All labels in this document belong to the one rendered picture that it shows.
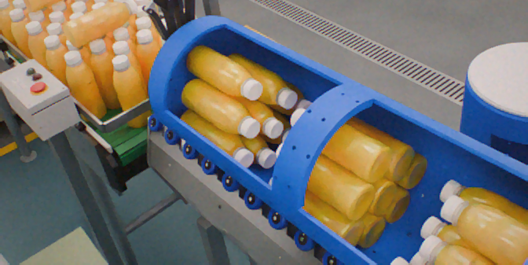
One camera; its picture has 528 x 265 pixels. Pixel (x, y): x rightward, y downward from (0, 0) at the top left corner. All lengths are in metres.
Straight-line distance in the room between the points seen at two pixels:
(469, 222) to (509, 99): 0.50
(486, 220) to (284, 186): 0.32
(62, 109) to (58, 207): 1.40
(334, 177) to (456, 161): 0.23
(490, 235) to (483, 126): 0.52
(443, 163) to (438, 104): 1.88
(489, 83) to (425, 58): 1.94
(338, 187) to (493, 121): 0.47
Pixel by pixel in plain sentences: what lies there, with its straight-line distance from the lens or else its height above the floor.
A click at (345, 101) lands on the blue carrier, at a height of 1.23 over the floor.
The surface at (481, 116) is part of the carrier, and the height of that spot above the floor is 0.99.
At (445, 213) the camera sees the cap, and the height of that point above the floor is 1.15.
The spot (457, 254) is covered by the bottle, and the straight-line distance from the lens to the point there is 0.88.
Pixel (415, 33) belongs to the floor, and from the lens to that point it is 3.50.
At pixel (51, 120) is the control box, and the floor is 1.04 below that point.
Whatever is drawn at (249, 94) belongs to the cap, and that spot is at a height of 1.15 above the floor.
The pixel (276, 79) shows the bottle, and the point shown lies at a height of 1.14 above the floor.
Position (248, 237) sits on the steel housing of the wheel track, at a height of 0.86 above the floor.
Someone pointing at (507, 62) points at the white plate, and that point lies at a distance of 1.43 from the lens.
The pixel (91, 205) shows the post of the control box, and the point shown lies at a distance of 1.72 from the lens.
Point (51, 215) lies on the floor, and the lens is 2.76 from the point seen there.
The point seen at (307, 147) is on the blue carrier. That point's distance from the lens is 0.93.
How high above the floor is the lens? 1.82
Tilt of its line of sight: 39 degrees down
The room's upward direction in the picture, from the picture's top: 9 degrees counter-clockwise
